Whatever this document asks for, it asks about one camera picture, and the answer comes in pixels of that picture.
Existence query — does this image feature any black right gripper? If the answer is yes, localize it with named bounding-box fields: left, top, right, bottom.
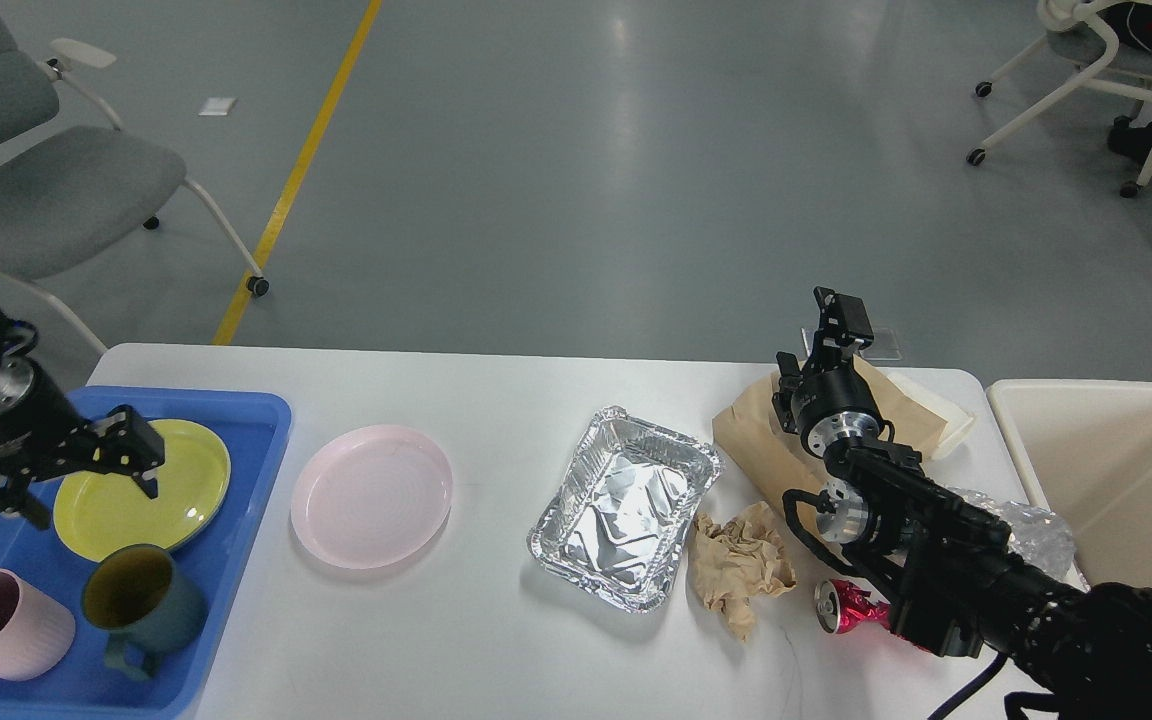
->
left=772, top=288, right=885, bottom=461

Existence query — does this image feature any white paper scrap on floor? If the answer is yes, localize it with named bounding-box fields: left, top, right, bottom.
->
left=197, top=96, right=237, bottom=118

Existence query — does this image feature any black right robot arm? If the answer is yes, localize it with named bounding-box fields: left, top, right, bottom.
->
left=772, top=287, right=1152, bottom=719

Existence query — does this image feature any white foam container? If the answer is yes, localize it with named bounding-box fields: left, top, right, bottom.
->
left=886, top=372, right=977, bottom=461

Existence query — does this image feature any pink plate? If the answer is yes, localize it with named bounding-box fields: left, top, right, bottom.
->
left=291, top=425, right=454, bottom=570

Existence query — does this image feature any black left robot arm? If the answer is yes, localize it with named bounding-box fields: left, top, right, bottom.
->
left=0, top=309, right=166, bottom=530

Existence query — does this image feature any crumpled brown paper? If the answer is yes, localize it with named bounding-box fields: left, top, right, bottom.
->
left=689, top=501, right=797, bottom=643

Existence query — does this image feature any clear floor socket cover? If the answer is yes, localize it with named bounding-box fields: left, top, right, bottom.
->
left=801, top=327, right=905, bottom=364

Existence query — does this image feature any dark green mug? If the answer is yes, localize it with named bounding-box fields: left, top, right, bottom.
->
left=81, top=544, right=209, bottom=682

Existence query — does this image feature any beige plastic bin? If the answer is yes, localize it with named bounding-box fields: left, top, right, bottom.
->
left=987, top=379, right=1152, bottom=588

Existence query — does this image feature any yellow plate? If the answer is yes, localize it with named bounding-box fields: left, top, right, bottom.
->
left=52, top=419, right=230, bottom=562

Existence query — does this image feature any grey office chair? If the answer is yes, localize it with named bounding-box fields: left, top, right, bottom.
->
left=0, top=17, right=270, bottom=353

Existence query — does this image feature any aluminium foil tray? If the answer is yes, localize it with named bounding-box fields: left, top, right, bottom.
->
left=526, top=406, right=723, bottom=614

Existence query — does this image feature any crumpled foil and plastic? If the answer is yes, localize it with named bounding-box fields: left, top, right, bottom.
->
left=948, top=487, right=1091, bottom=591

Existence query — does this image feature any brown paper bag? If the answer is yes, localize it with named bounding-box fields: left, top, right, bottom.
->
left=712, top=359, right=950, bottom=518

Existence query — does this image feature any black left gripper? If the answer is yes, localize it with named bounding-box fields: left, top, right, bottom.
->
left=0, top=357, right=166, bottom=530

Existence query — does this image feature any crushed red can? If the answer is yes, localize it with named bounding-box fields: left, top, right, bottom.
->
left=813, top=579, right=890, bottom=635

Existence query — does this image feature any white wheeled chair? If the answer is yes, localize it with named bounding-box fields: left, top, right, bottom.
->
left=967, top=1, right=1152, bottom=199

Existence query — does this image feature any blue plastic tray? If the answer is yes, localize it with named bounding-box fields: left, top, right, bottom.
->
left=0, top=386, right=291, bottom=719

